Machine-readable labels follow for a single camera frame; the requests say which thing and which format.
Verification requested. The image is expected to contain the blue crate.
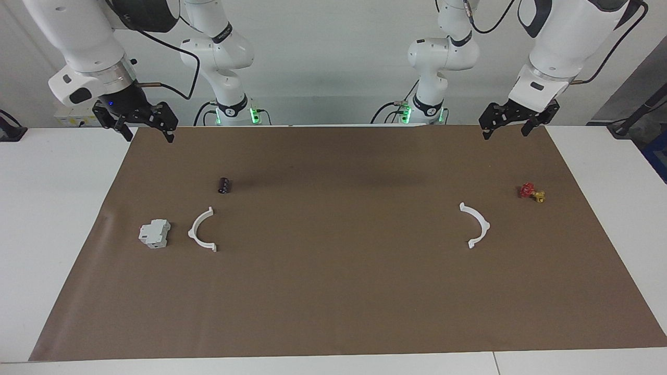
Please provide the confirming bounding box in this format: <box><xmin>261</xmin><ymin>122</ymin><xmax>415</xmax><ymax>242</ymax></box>
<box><xmin>641</xmin><ymin>130</ymin><xmax>667</xmax><ymax>184</ymax></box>

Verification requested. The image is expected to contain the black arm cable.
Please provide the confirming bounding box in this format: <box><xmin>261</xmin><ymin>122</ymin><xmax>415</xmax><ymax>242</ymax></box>
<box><xmin>571</xmin><ymin>0</ymin><xmax>649</xmax><ymax>85</ymax></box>
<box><xmin>107</xmin><ymin>0</ymin><xmax>201</xmax><ymax>101</ymax></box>

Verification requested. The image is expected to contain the black table clamp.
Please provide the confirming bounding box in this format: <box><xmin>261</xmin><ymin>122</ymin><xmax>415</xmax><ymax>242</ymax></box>
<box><xmin>0</xmin><ymin>109</ymin><xmax>28</xmax><ymax>142</ymax></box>

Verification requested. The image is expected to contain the red-handled brass valve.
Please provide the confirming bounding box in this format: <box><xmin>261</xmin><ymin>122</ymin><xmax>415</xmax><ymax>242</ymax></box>
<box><xmin>518</xmin><ymin>182</ymin><xmax>546</xmax><ymax>203</ymax></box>

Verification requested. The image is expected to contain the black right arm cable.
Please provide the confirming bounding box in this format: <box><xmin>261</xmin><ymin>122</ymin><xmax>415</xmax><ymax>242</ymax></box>
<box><xmin>107</xmin><ymin>0</ymin><xmax>201</xmax><ymax>101</ymax></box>

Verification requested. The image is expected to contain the white half-ring pipe clamp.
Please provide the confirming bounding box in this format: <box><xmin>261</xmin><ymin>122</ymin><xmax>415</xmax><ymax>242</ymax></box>
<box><xmin>188</xmin><ymin>207</ymin><xmax>217</xmax><ymax>253</ymax></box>
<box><xmin>459</xmin><ymin>202</ymin><xmax>491</xmax><ymax>249</ymax></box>

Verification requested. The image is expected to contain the black stand base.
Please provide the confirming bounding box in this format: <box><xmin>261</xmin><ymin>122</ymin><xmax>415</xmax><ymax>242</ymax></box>
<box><xmin>607</xmin><ymin>99</ymin><xmax>667</xmax><ymax>139</ymax></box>

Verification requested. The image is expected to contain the brown paper mat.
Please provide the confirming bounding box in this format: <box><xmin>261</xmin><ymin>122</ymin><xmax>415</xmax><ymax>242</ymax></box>
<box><xmin>29</xmin><ymin>125</ymin><xmax>667</xmax><ymax>361</ymax></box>

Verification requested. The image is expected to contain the white wall socket box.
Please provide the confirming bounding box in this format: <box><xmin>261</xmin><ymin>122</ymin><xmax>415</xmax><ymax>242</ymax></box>
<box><xmin>55</xmin><ymin>102</ymin><xmax>101</xmax><ymax>127</ymax></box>

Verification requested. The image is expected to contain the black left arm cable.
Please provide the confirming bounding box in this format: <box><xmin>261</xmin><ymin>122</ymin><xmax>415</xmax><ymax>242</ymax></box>
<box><xmin>571</xmin><ymin>0</ymin><xmax>649</xmax><ymax>85</ymax></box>

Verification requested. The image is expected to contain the white circuit breaker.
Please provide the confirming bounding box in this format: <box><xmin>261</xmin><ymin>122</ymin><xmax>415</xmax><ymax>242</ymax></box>
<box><xmin>138</xmin><ymin>219</ymin><xmax>171</xmax><ymax>249</ymax></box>

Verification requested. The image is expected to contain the black base cable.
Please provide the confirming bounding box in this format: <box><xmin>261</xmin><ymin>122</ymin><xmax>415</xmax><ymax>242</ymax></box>
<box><xmin>194</xmin><ymin>101</ymin><xmax>218</xmax><ymax>127</ymax></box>
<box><xmin>371</xmin><ymin>78</ymin><xmax>420</xmax><ymax>124</ymax></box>

